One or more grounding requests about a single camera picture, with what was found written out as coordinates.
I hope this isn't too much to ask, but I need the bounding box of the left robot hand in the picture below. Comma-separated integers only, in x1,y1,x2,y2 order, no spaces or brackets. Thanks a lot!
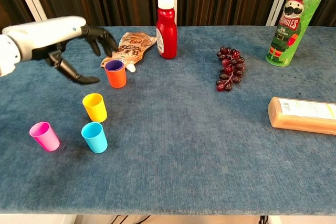
2,16,119,85

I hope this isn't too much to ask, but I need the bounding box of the purple plastic cup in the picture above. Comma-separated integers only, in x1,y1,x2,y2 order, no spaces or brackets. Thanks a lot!
106,60,124,71

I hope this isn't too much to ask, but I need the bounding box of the yellow plastic cup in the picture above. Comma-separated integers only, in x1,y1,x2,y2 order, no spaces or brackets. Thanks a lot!
82,93,108,123

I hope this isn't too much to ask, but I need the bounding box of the pink plastic cup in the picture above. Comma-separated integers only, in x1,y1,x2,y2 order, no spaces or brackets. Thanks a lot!
29,121,61,152

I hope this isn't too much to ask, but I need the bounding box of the blue plastic cup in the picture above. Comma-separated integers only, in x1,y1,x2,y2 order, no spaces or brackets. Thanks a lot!
81,122,109,154

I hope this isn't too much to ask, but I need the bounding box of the orange plastic cup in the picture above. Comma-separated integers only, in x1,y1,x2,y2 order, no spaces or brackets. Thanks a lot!
104,61,127,89

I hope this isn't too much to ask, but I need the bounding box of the brown spout pouch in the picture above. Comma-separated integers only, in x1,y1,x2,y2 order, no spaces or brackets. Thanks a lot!
100,32,158,73

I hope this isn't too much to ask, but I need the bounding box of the red ketchup squeeze bottle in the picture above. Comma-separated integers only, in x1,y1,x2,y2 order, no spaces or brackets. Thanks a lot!
156,0,178,60

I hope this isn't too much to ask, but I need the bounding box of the blue velvet tablecloth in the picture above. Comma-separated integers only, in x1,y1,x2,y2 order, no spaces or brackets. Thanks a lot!
0,26,336,216

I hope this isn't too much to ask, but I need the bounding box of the red grape bunch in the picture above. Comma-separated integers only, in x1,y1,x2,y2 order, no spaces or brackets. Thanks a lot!
216,46,246,92

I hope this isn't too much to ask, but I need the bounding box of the green Pringles can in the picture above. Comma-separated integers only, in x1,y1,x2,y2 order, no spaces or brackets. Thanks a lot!
265,0,330,68

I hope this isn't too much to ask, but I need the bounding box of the orange juice bottle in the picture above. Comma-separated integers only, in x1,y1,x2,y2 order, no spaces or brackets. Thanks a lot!
267,97,336,136

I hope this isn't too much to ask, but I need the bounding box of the black floor cable bundle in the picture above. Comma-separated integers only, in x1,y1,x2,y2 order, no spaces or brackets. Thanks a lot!
109,215,152,224

